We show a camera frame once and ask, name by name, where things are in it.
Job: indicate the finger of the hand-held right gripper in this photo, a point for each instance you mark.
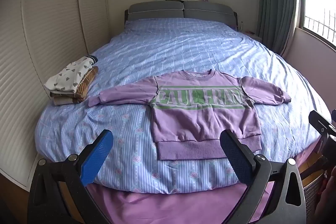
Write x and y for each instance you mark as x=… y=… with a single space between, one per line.
x=323 y=121

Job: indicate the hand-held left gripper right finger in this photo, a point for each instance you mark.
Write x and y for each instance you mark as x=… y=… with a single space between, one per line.
x=236 y=158

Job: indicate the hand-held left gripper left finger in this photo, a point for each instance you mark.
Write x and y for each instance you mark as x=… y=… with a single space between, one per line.
x=97 y=158

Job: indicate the purple sweatshirt with green print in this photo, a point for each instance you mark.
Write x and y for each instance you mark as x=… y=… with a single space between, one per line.
x=199 y=121

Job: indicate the woven grey basket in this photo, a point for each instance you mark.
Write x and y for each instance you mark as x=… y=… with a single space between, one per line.
x=312 y=192

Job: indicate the beige folded garment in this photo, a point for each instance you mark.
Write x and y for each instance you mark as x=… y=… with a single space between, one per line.
x=63 y=100

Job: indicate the white nightstand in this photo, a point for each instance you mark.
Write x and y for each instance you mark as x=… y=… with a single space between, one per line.
x=256 y=36

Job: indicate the window with metal grille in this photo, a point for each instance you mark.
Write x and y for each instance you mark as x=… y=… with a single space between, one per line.
x=317 y=3

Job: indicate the bed with blue floral sheet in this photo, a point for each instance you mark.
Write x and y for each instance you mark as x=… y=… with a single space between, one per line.
x=170 y=50

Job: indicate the teal curtain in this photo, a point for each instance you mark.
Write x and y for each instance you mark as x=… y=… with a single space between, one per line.
x=278 y=3

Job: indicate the white louvered wardrobe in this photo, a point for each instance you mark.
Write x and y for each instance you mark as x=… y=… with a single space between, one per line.
x=52 y=16

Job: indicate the grey padded headboard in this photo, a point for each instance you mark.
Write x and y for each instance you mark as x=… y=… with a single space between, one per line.
x=157 y=12

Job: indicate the dark flat item on headboard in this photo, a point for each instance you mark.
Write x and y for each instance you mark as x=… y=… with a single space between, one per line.
x=176 y=0

